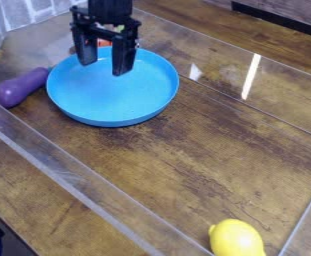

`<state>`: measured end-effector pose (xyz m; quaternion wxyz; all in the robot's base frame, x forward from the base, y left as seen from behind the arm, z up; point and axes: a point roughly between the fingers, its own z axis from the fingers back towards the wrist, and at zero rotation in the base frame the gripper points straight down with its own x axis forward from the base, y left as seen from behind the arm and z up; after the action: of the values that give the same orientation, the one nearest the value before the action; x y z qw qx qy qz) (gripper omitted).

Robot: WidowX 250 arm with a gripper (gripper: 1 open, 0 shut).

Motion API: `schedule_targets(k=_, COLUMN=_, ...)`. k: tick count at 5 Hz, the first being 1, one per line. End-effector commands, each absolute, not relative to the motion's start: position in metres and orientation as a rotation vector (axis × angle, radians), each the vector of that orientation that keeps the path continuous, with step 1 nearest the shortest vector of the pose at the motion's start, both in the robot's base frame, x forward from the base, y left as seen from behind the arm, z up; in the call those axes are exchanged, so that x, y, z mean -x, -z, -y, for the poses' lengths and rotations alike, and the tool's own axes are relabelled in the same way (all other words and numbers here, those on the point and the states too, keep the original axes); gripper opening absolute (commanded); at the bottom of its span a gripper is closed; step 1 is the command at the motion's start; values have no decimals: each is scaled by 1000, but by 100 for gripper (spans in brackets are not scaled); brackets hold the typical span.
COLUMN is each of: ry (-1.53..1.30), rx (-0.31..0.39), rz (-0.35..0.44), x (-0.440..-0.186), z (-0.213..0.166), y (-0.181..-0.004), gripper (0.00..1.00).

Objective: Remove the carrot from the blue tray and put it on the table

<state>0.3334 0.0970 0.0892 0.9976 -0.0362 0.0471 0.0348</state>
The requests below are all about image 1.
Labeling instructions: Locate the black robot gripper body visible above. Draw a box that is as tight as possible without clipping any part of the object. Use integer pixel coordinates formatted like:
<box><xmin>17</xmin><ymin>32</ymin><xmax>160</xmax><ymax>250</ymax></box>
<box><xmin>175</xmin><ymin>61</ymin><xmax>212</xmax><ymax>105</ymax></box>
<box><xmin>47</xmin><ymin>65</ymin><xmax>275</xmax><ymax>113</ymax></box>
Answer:
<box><xmin>69</xmin><ymin>0</ymin><xmax>141</xmax><ymax>42</ymax></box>

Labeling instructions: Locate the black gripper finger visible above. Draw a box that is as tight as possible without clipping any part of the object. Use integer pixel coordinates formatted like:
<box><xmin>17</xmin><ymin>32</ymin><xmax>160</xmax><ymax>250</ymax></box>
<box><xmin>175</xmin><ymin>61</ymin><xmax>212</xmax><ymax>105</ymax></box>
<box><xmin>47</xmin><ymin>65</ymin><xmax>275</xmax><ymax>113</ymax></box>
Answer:
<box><xmin>71</xmin><ymin>26</ymin><xmax>97</xmax><ymax>66</ymax></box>
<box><xmin>112</xmin><ymin>36</ymin><xmax>136</xmax><ymax>76</ymax></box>

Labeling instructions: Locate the blue round plastic tray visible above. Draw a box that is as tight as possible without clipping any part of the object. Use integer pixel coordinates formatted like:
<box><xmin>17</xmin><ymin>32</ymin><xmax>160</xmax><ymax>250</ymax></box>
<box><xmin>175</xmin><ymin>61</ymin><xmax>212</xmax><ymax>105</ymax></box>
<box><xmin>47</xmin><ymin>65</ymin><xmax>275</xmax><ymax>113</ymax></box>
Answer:
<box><xmin>47</xmin><ymin>47</ymin><xmax>179</xmax><ymax>127</ymax></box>

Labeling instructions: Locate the orange toy carrot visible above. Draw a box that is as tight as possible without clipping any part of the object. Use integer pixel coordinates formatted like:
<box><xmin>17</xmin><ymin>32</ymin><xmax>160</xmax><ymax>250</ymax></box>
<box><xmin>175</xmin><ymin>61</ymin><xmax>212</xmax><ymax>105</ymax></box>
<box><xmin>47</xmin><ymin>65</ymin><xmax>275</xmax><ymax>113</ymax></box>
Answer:
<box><xmin>97</xmin><ymin>39</ymin><xmax>112</xmax><ymax>47</ymax></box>

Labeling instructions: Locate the purple toy eggplant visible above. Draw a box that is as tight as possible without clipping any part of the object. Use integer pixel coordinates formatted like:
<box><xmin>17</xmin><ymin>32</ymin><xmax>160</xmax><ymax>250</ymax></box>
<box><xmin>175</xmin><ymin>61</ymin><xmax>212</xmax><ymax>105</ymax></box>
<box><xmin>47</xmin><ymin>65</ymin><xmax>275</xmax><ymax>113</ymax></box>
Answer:
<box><xmin>0</xmin><ymin>67</ymin><xmax>49</xmax><ymax>108</ymax></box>

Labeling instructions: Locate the black baseboard strip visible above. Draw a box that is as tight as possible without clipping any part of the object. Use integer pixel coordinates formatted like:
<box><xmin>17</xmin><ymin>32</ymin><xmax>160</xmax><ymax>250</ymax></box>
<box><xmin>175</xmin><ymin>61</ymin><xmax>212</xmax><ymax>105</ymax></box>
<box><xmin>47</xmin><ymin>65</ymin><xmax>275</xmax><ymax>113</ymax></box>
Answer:
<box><xmin>231</xmin><ymin>1</ymin><xmax>311</xmax><ymax>36</ymax></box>

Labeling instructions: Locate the clear acrylic barrier panel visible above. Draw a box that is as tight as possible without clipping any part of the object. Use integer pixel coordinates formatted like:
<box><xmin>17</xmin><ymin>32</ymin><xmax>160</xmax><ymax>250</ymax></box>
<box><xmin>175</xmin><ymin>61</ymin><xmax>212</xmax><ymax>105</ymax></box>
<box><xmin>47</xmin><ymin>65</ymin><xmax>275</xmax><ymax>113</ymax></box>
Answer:
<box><xmin>0</xmin><ymin>83</ymin><xmax>311</xmax><ymax>256</ymax></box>

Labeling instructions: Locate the yellow toy lemon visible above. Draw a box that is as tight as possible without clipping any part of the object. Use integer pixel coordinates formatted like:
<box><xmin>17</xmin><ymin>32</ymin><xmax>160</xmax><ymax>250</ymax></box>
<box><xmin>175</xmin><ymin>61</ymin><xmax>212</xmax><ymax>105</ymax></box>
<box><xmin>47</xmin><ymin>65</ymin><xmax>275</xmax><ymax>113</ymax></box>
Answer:
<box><xmin>208</xmin><ymin>219</ymin><xmax>266</xmax><ymax>256</ymax></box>

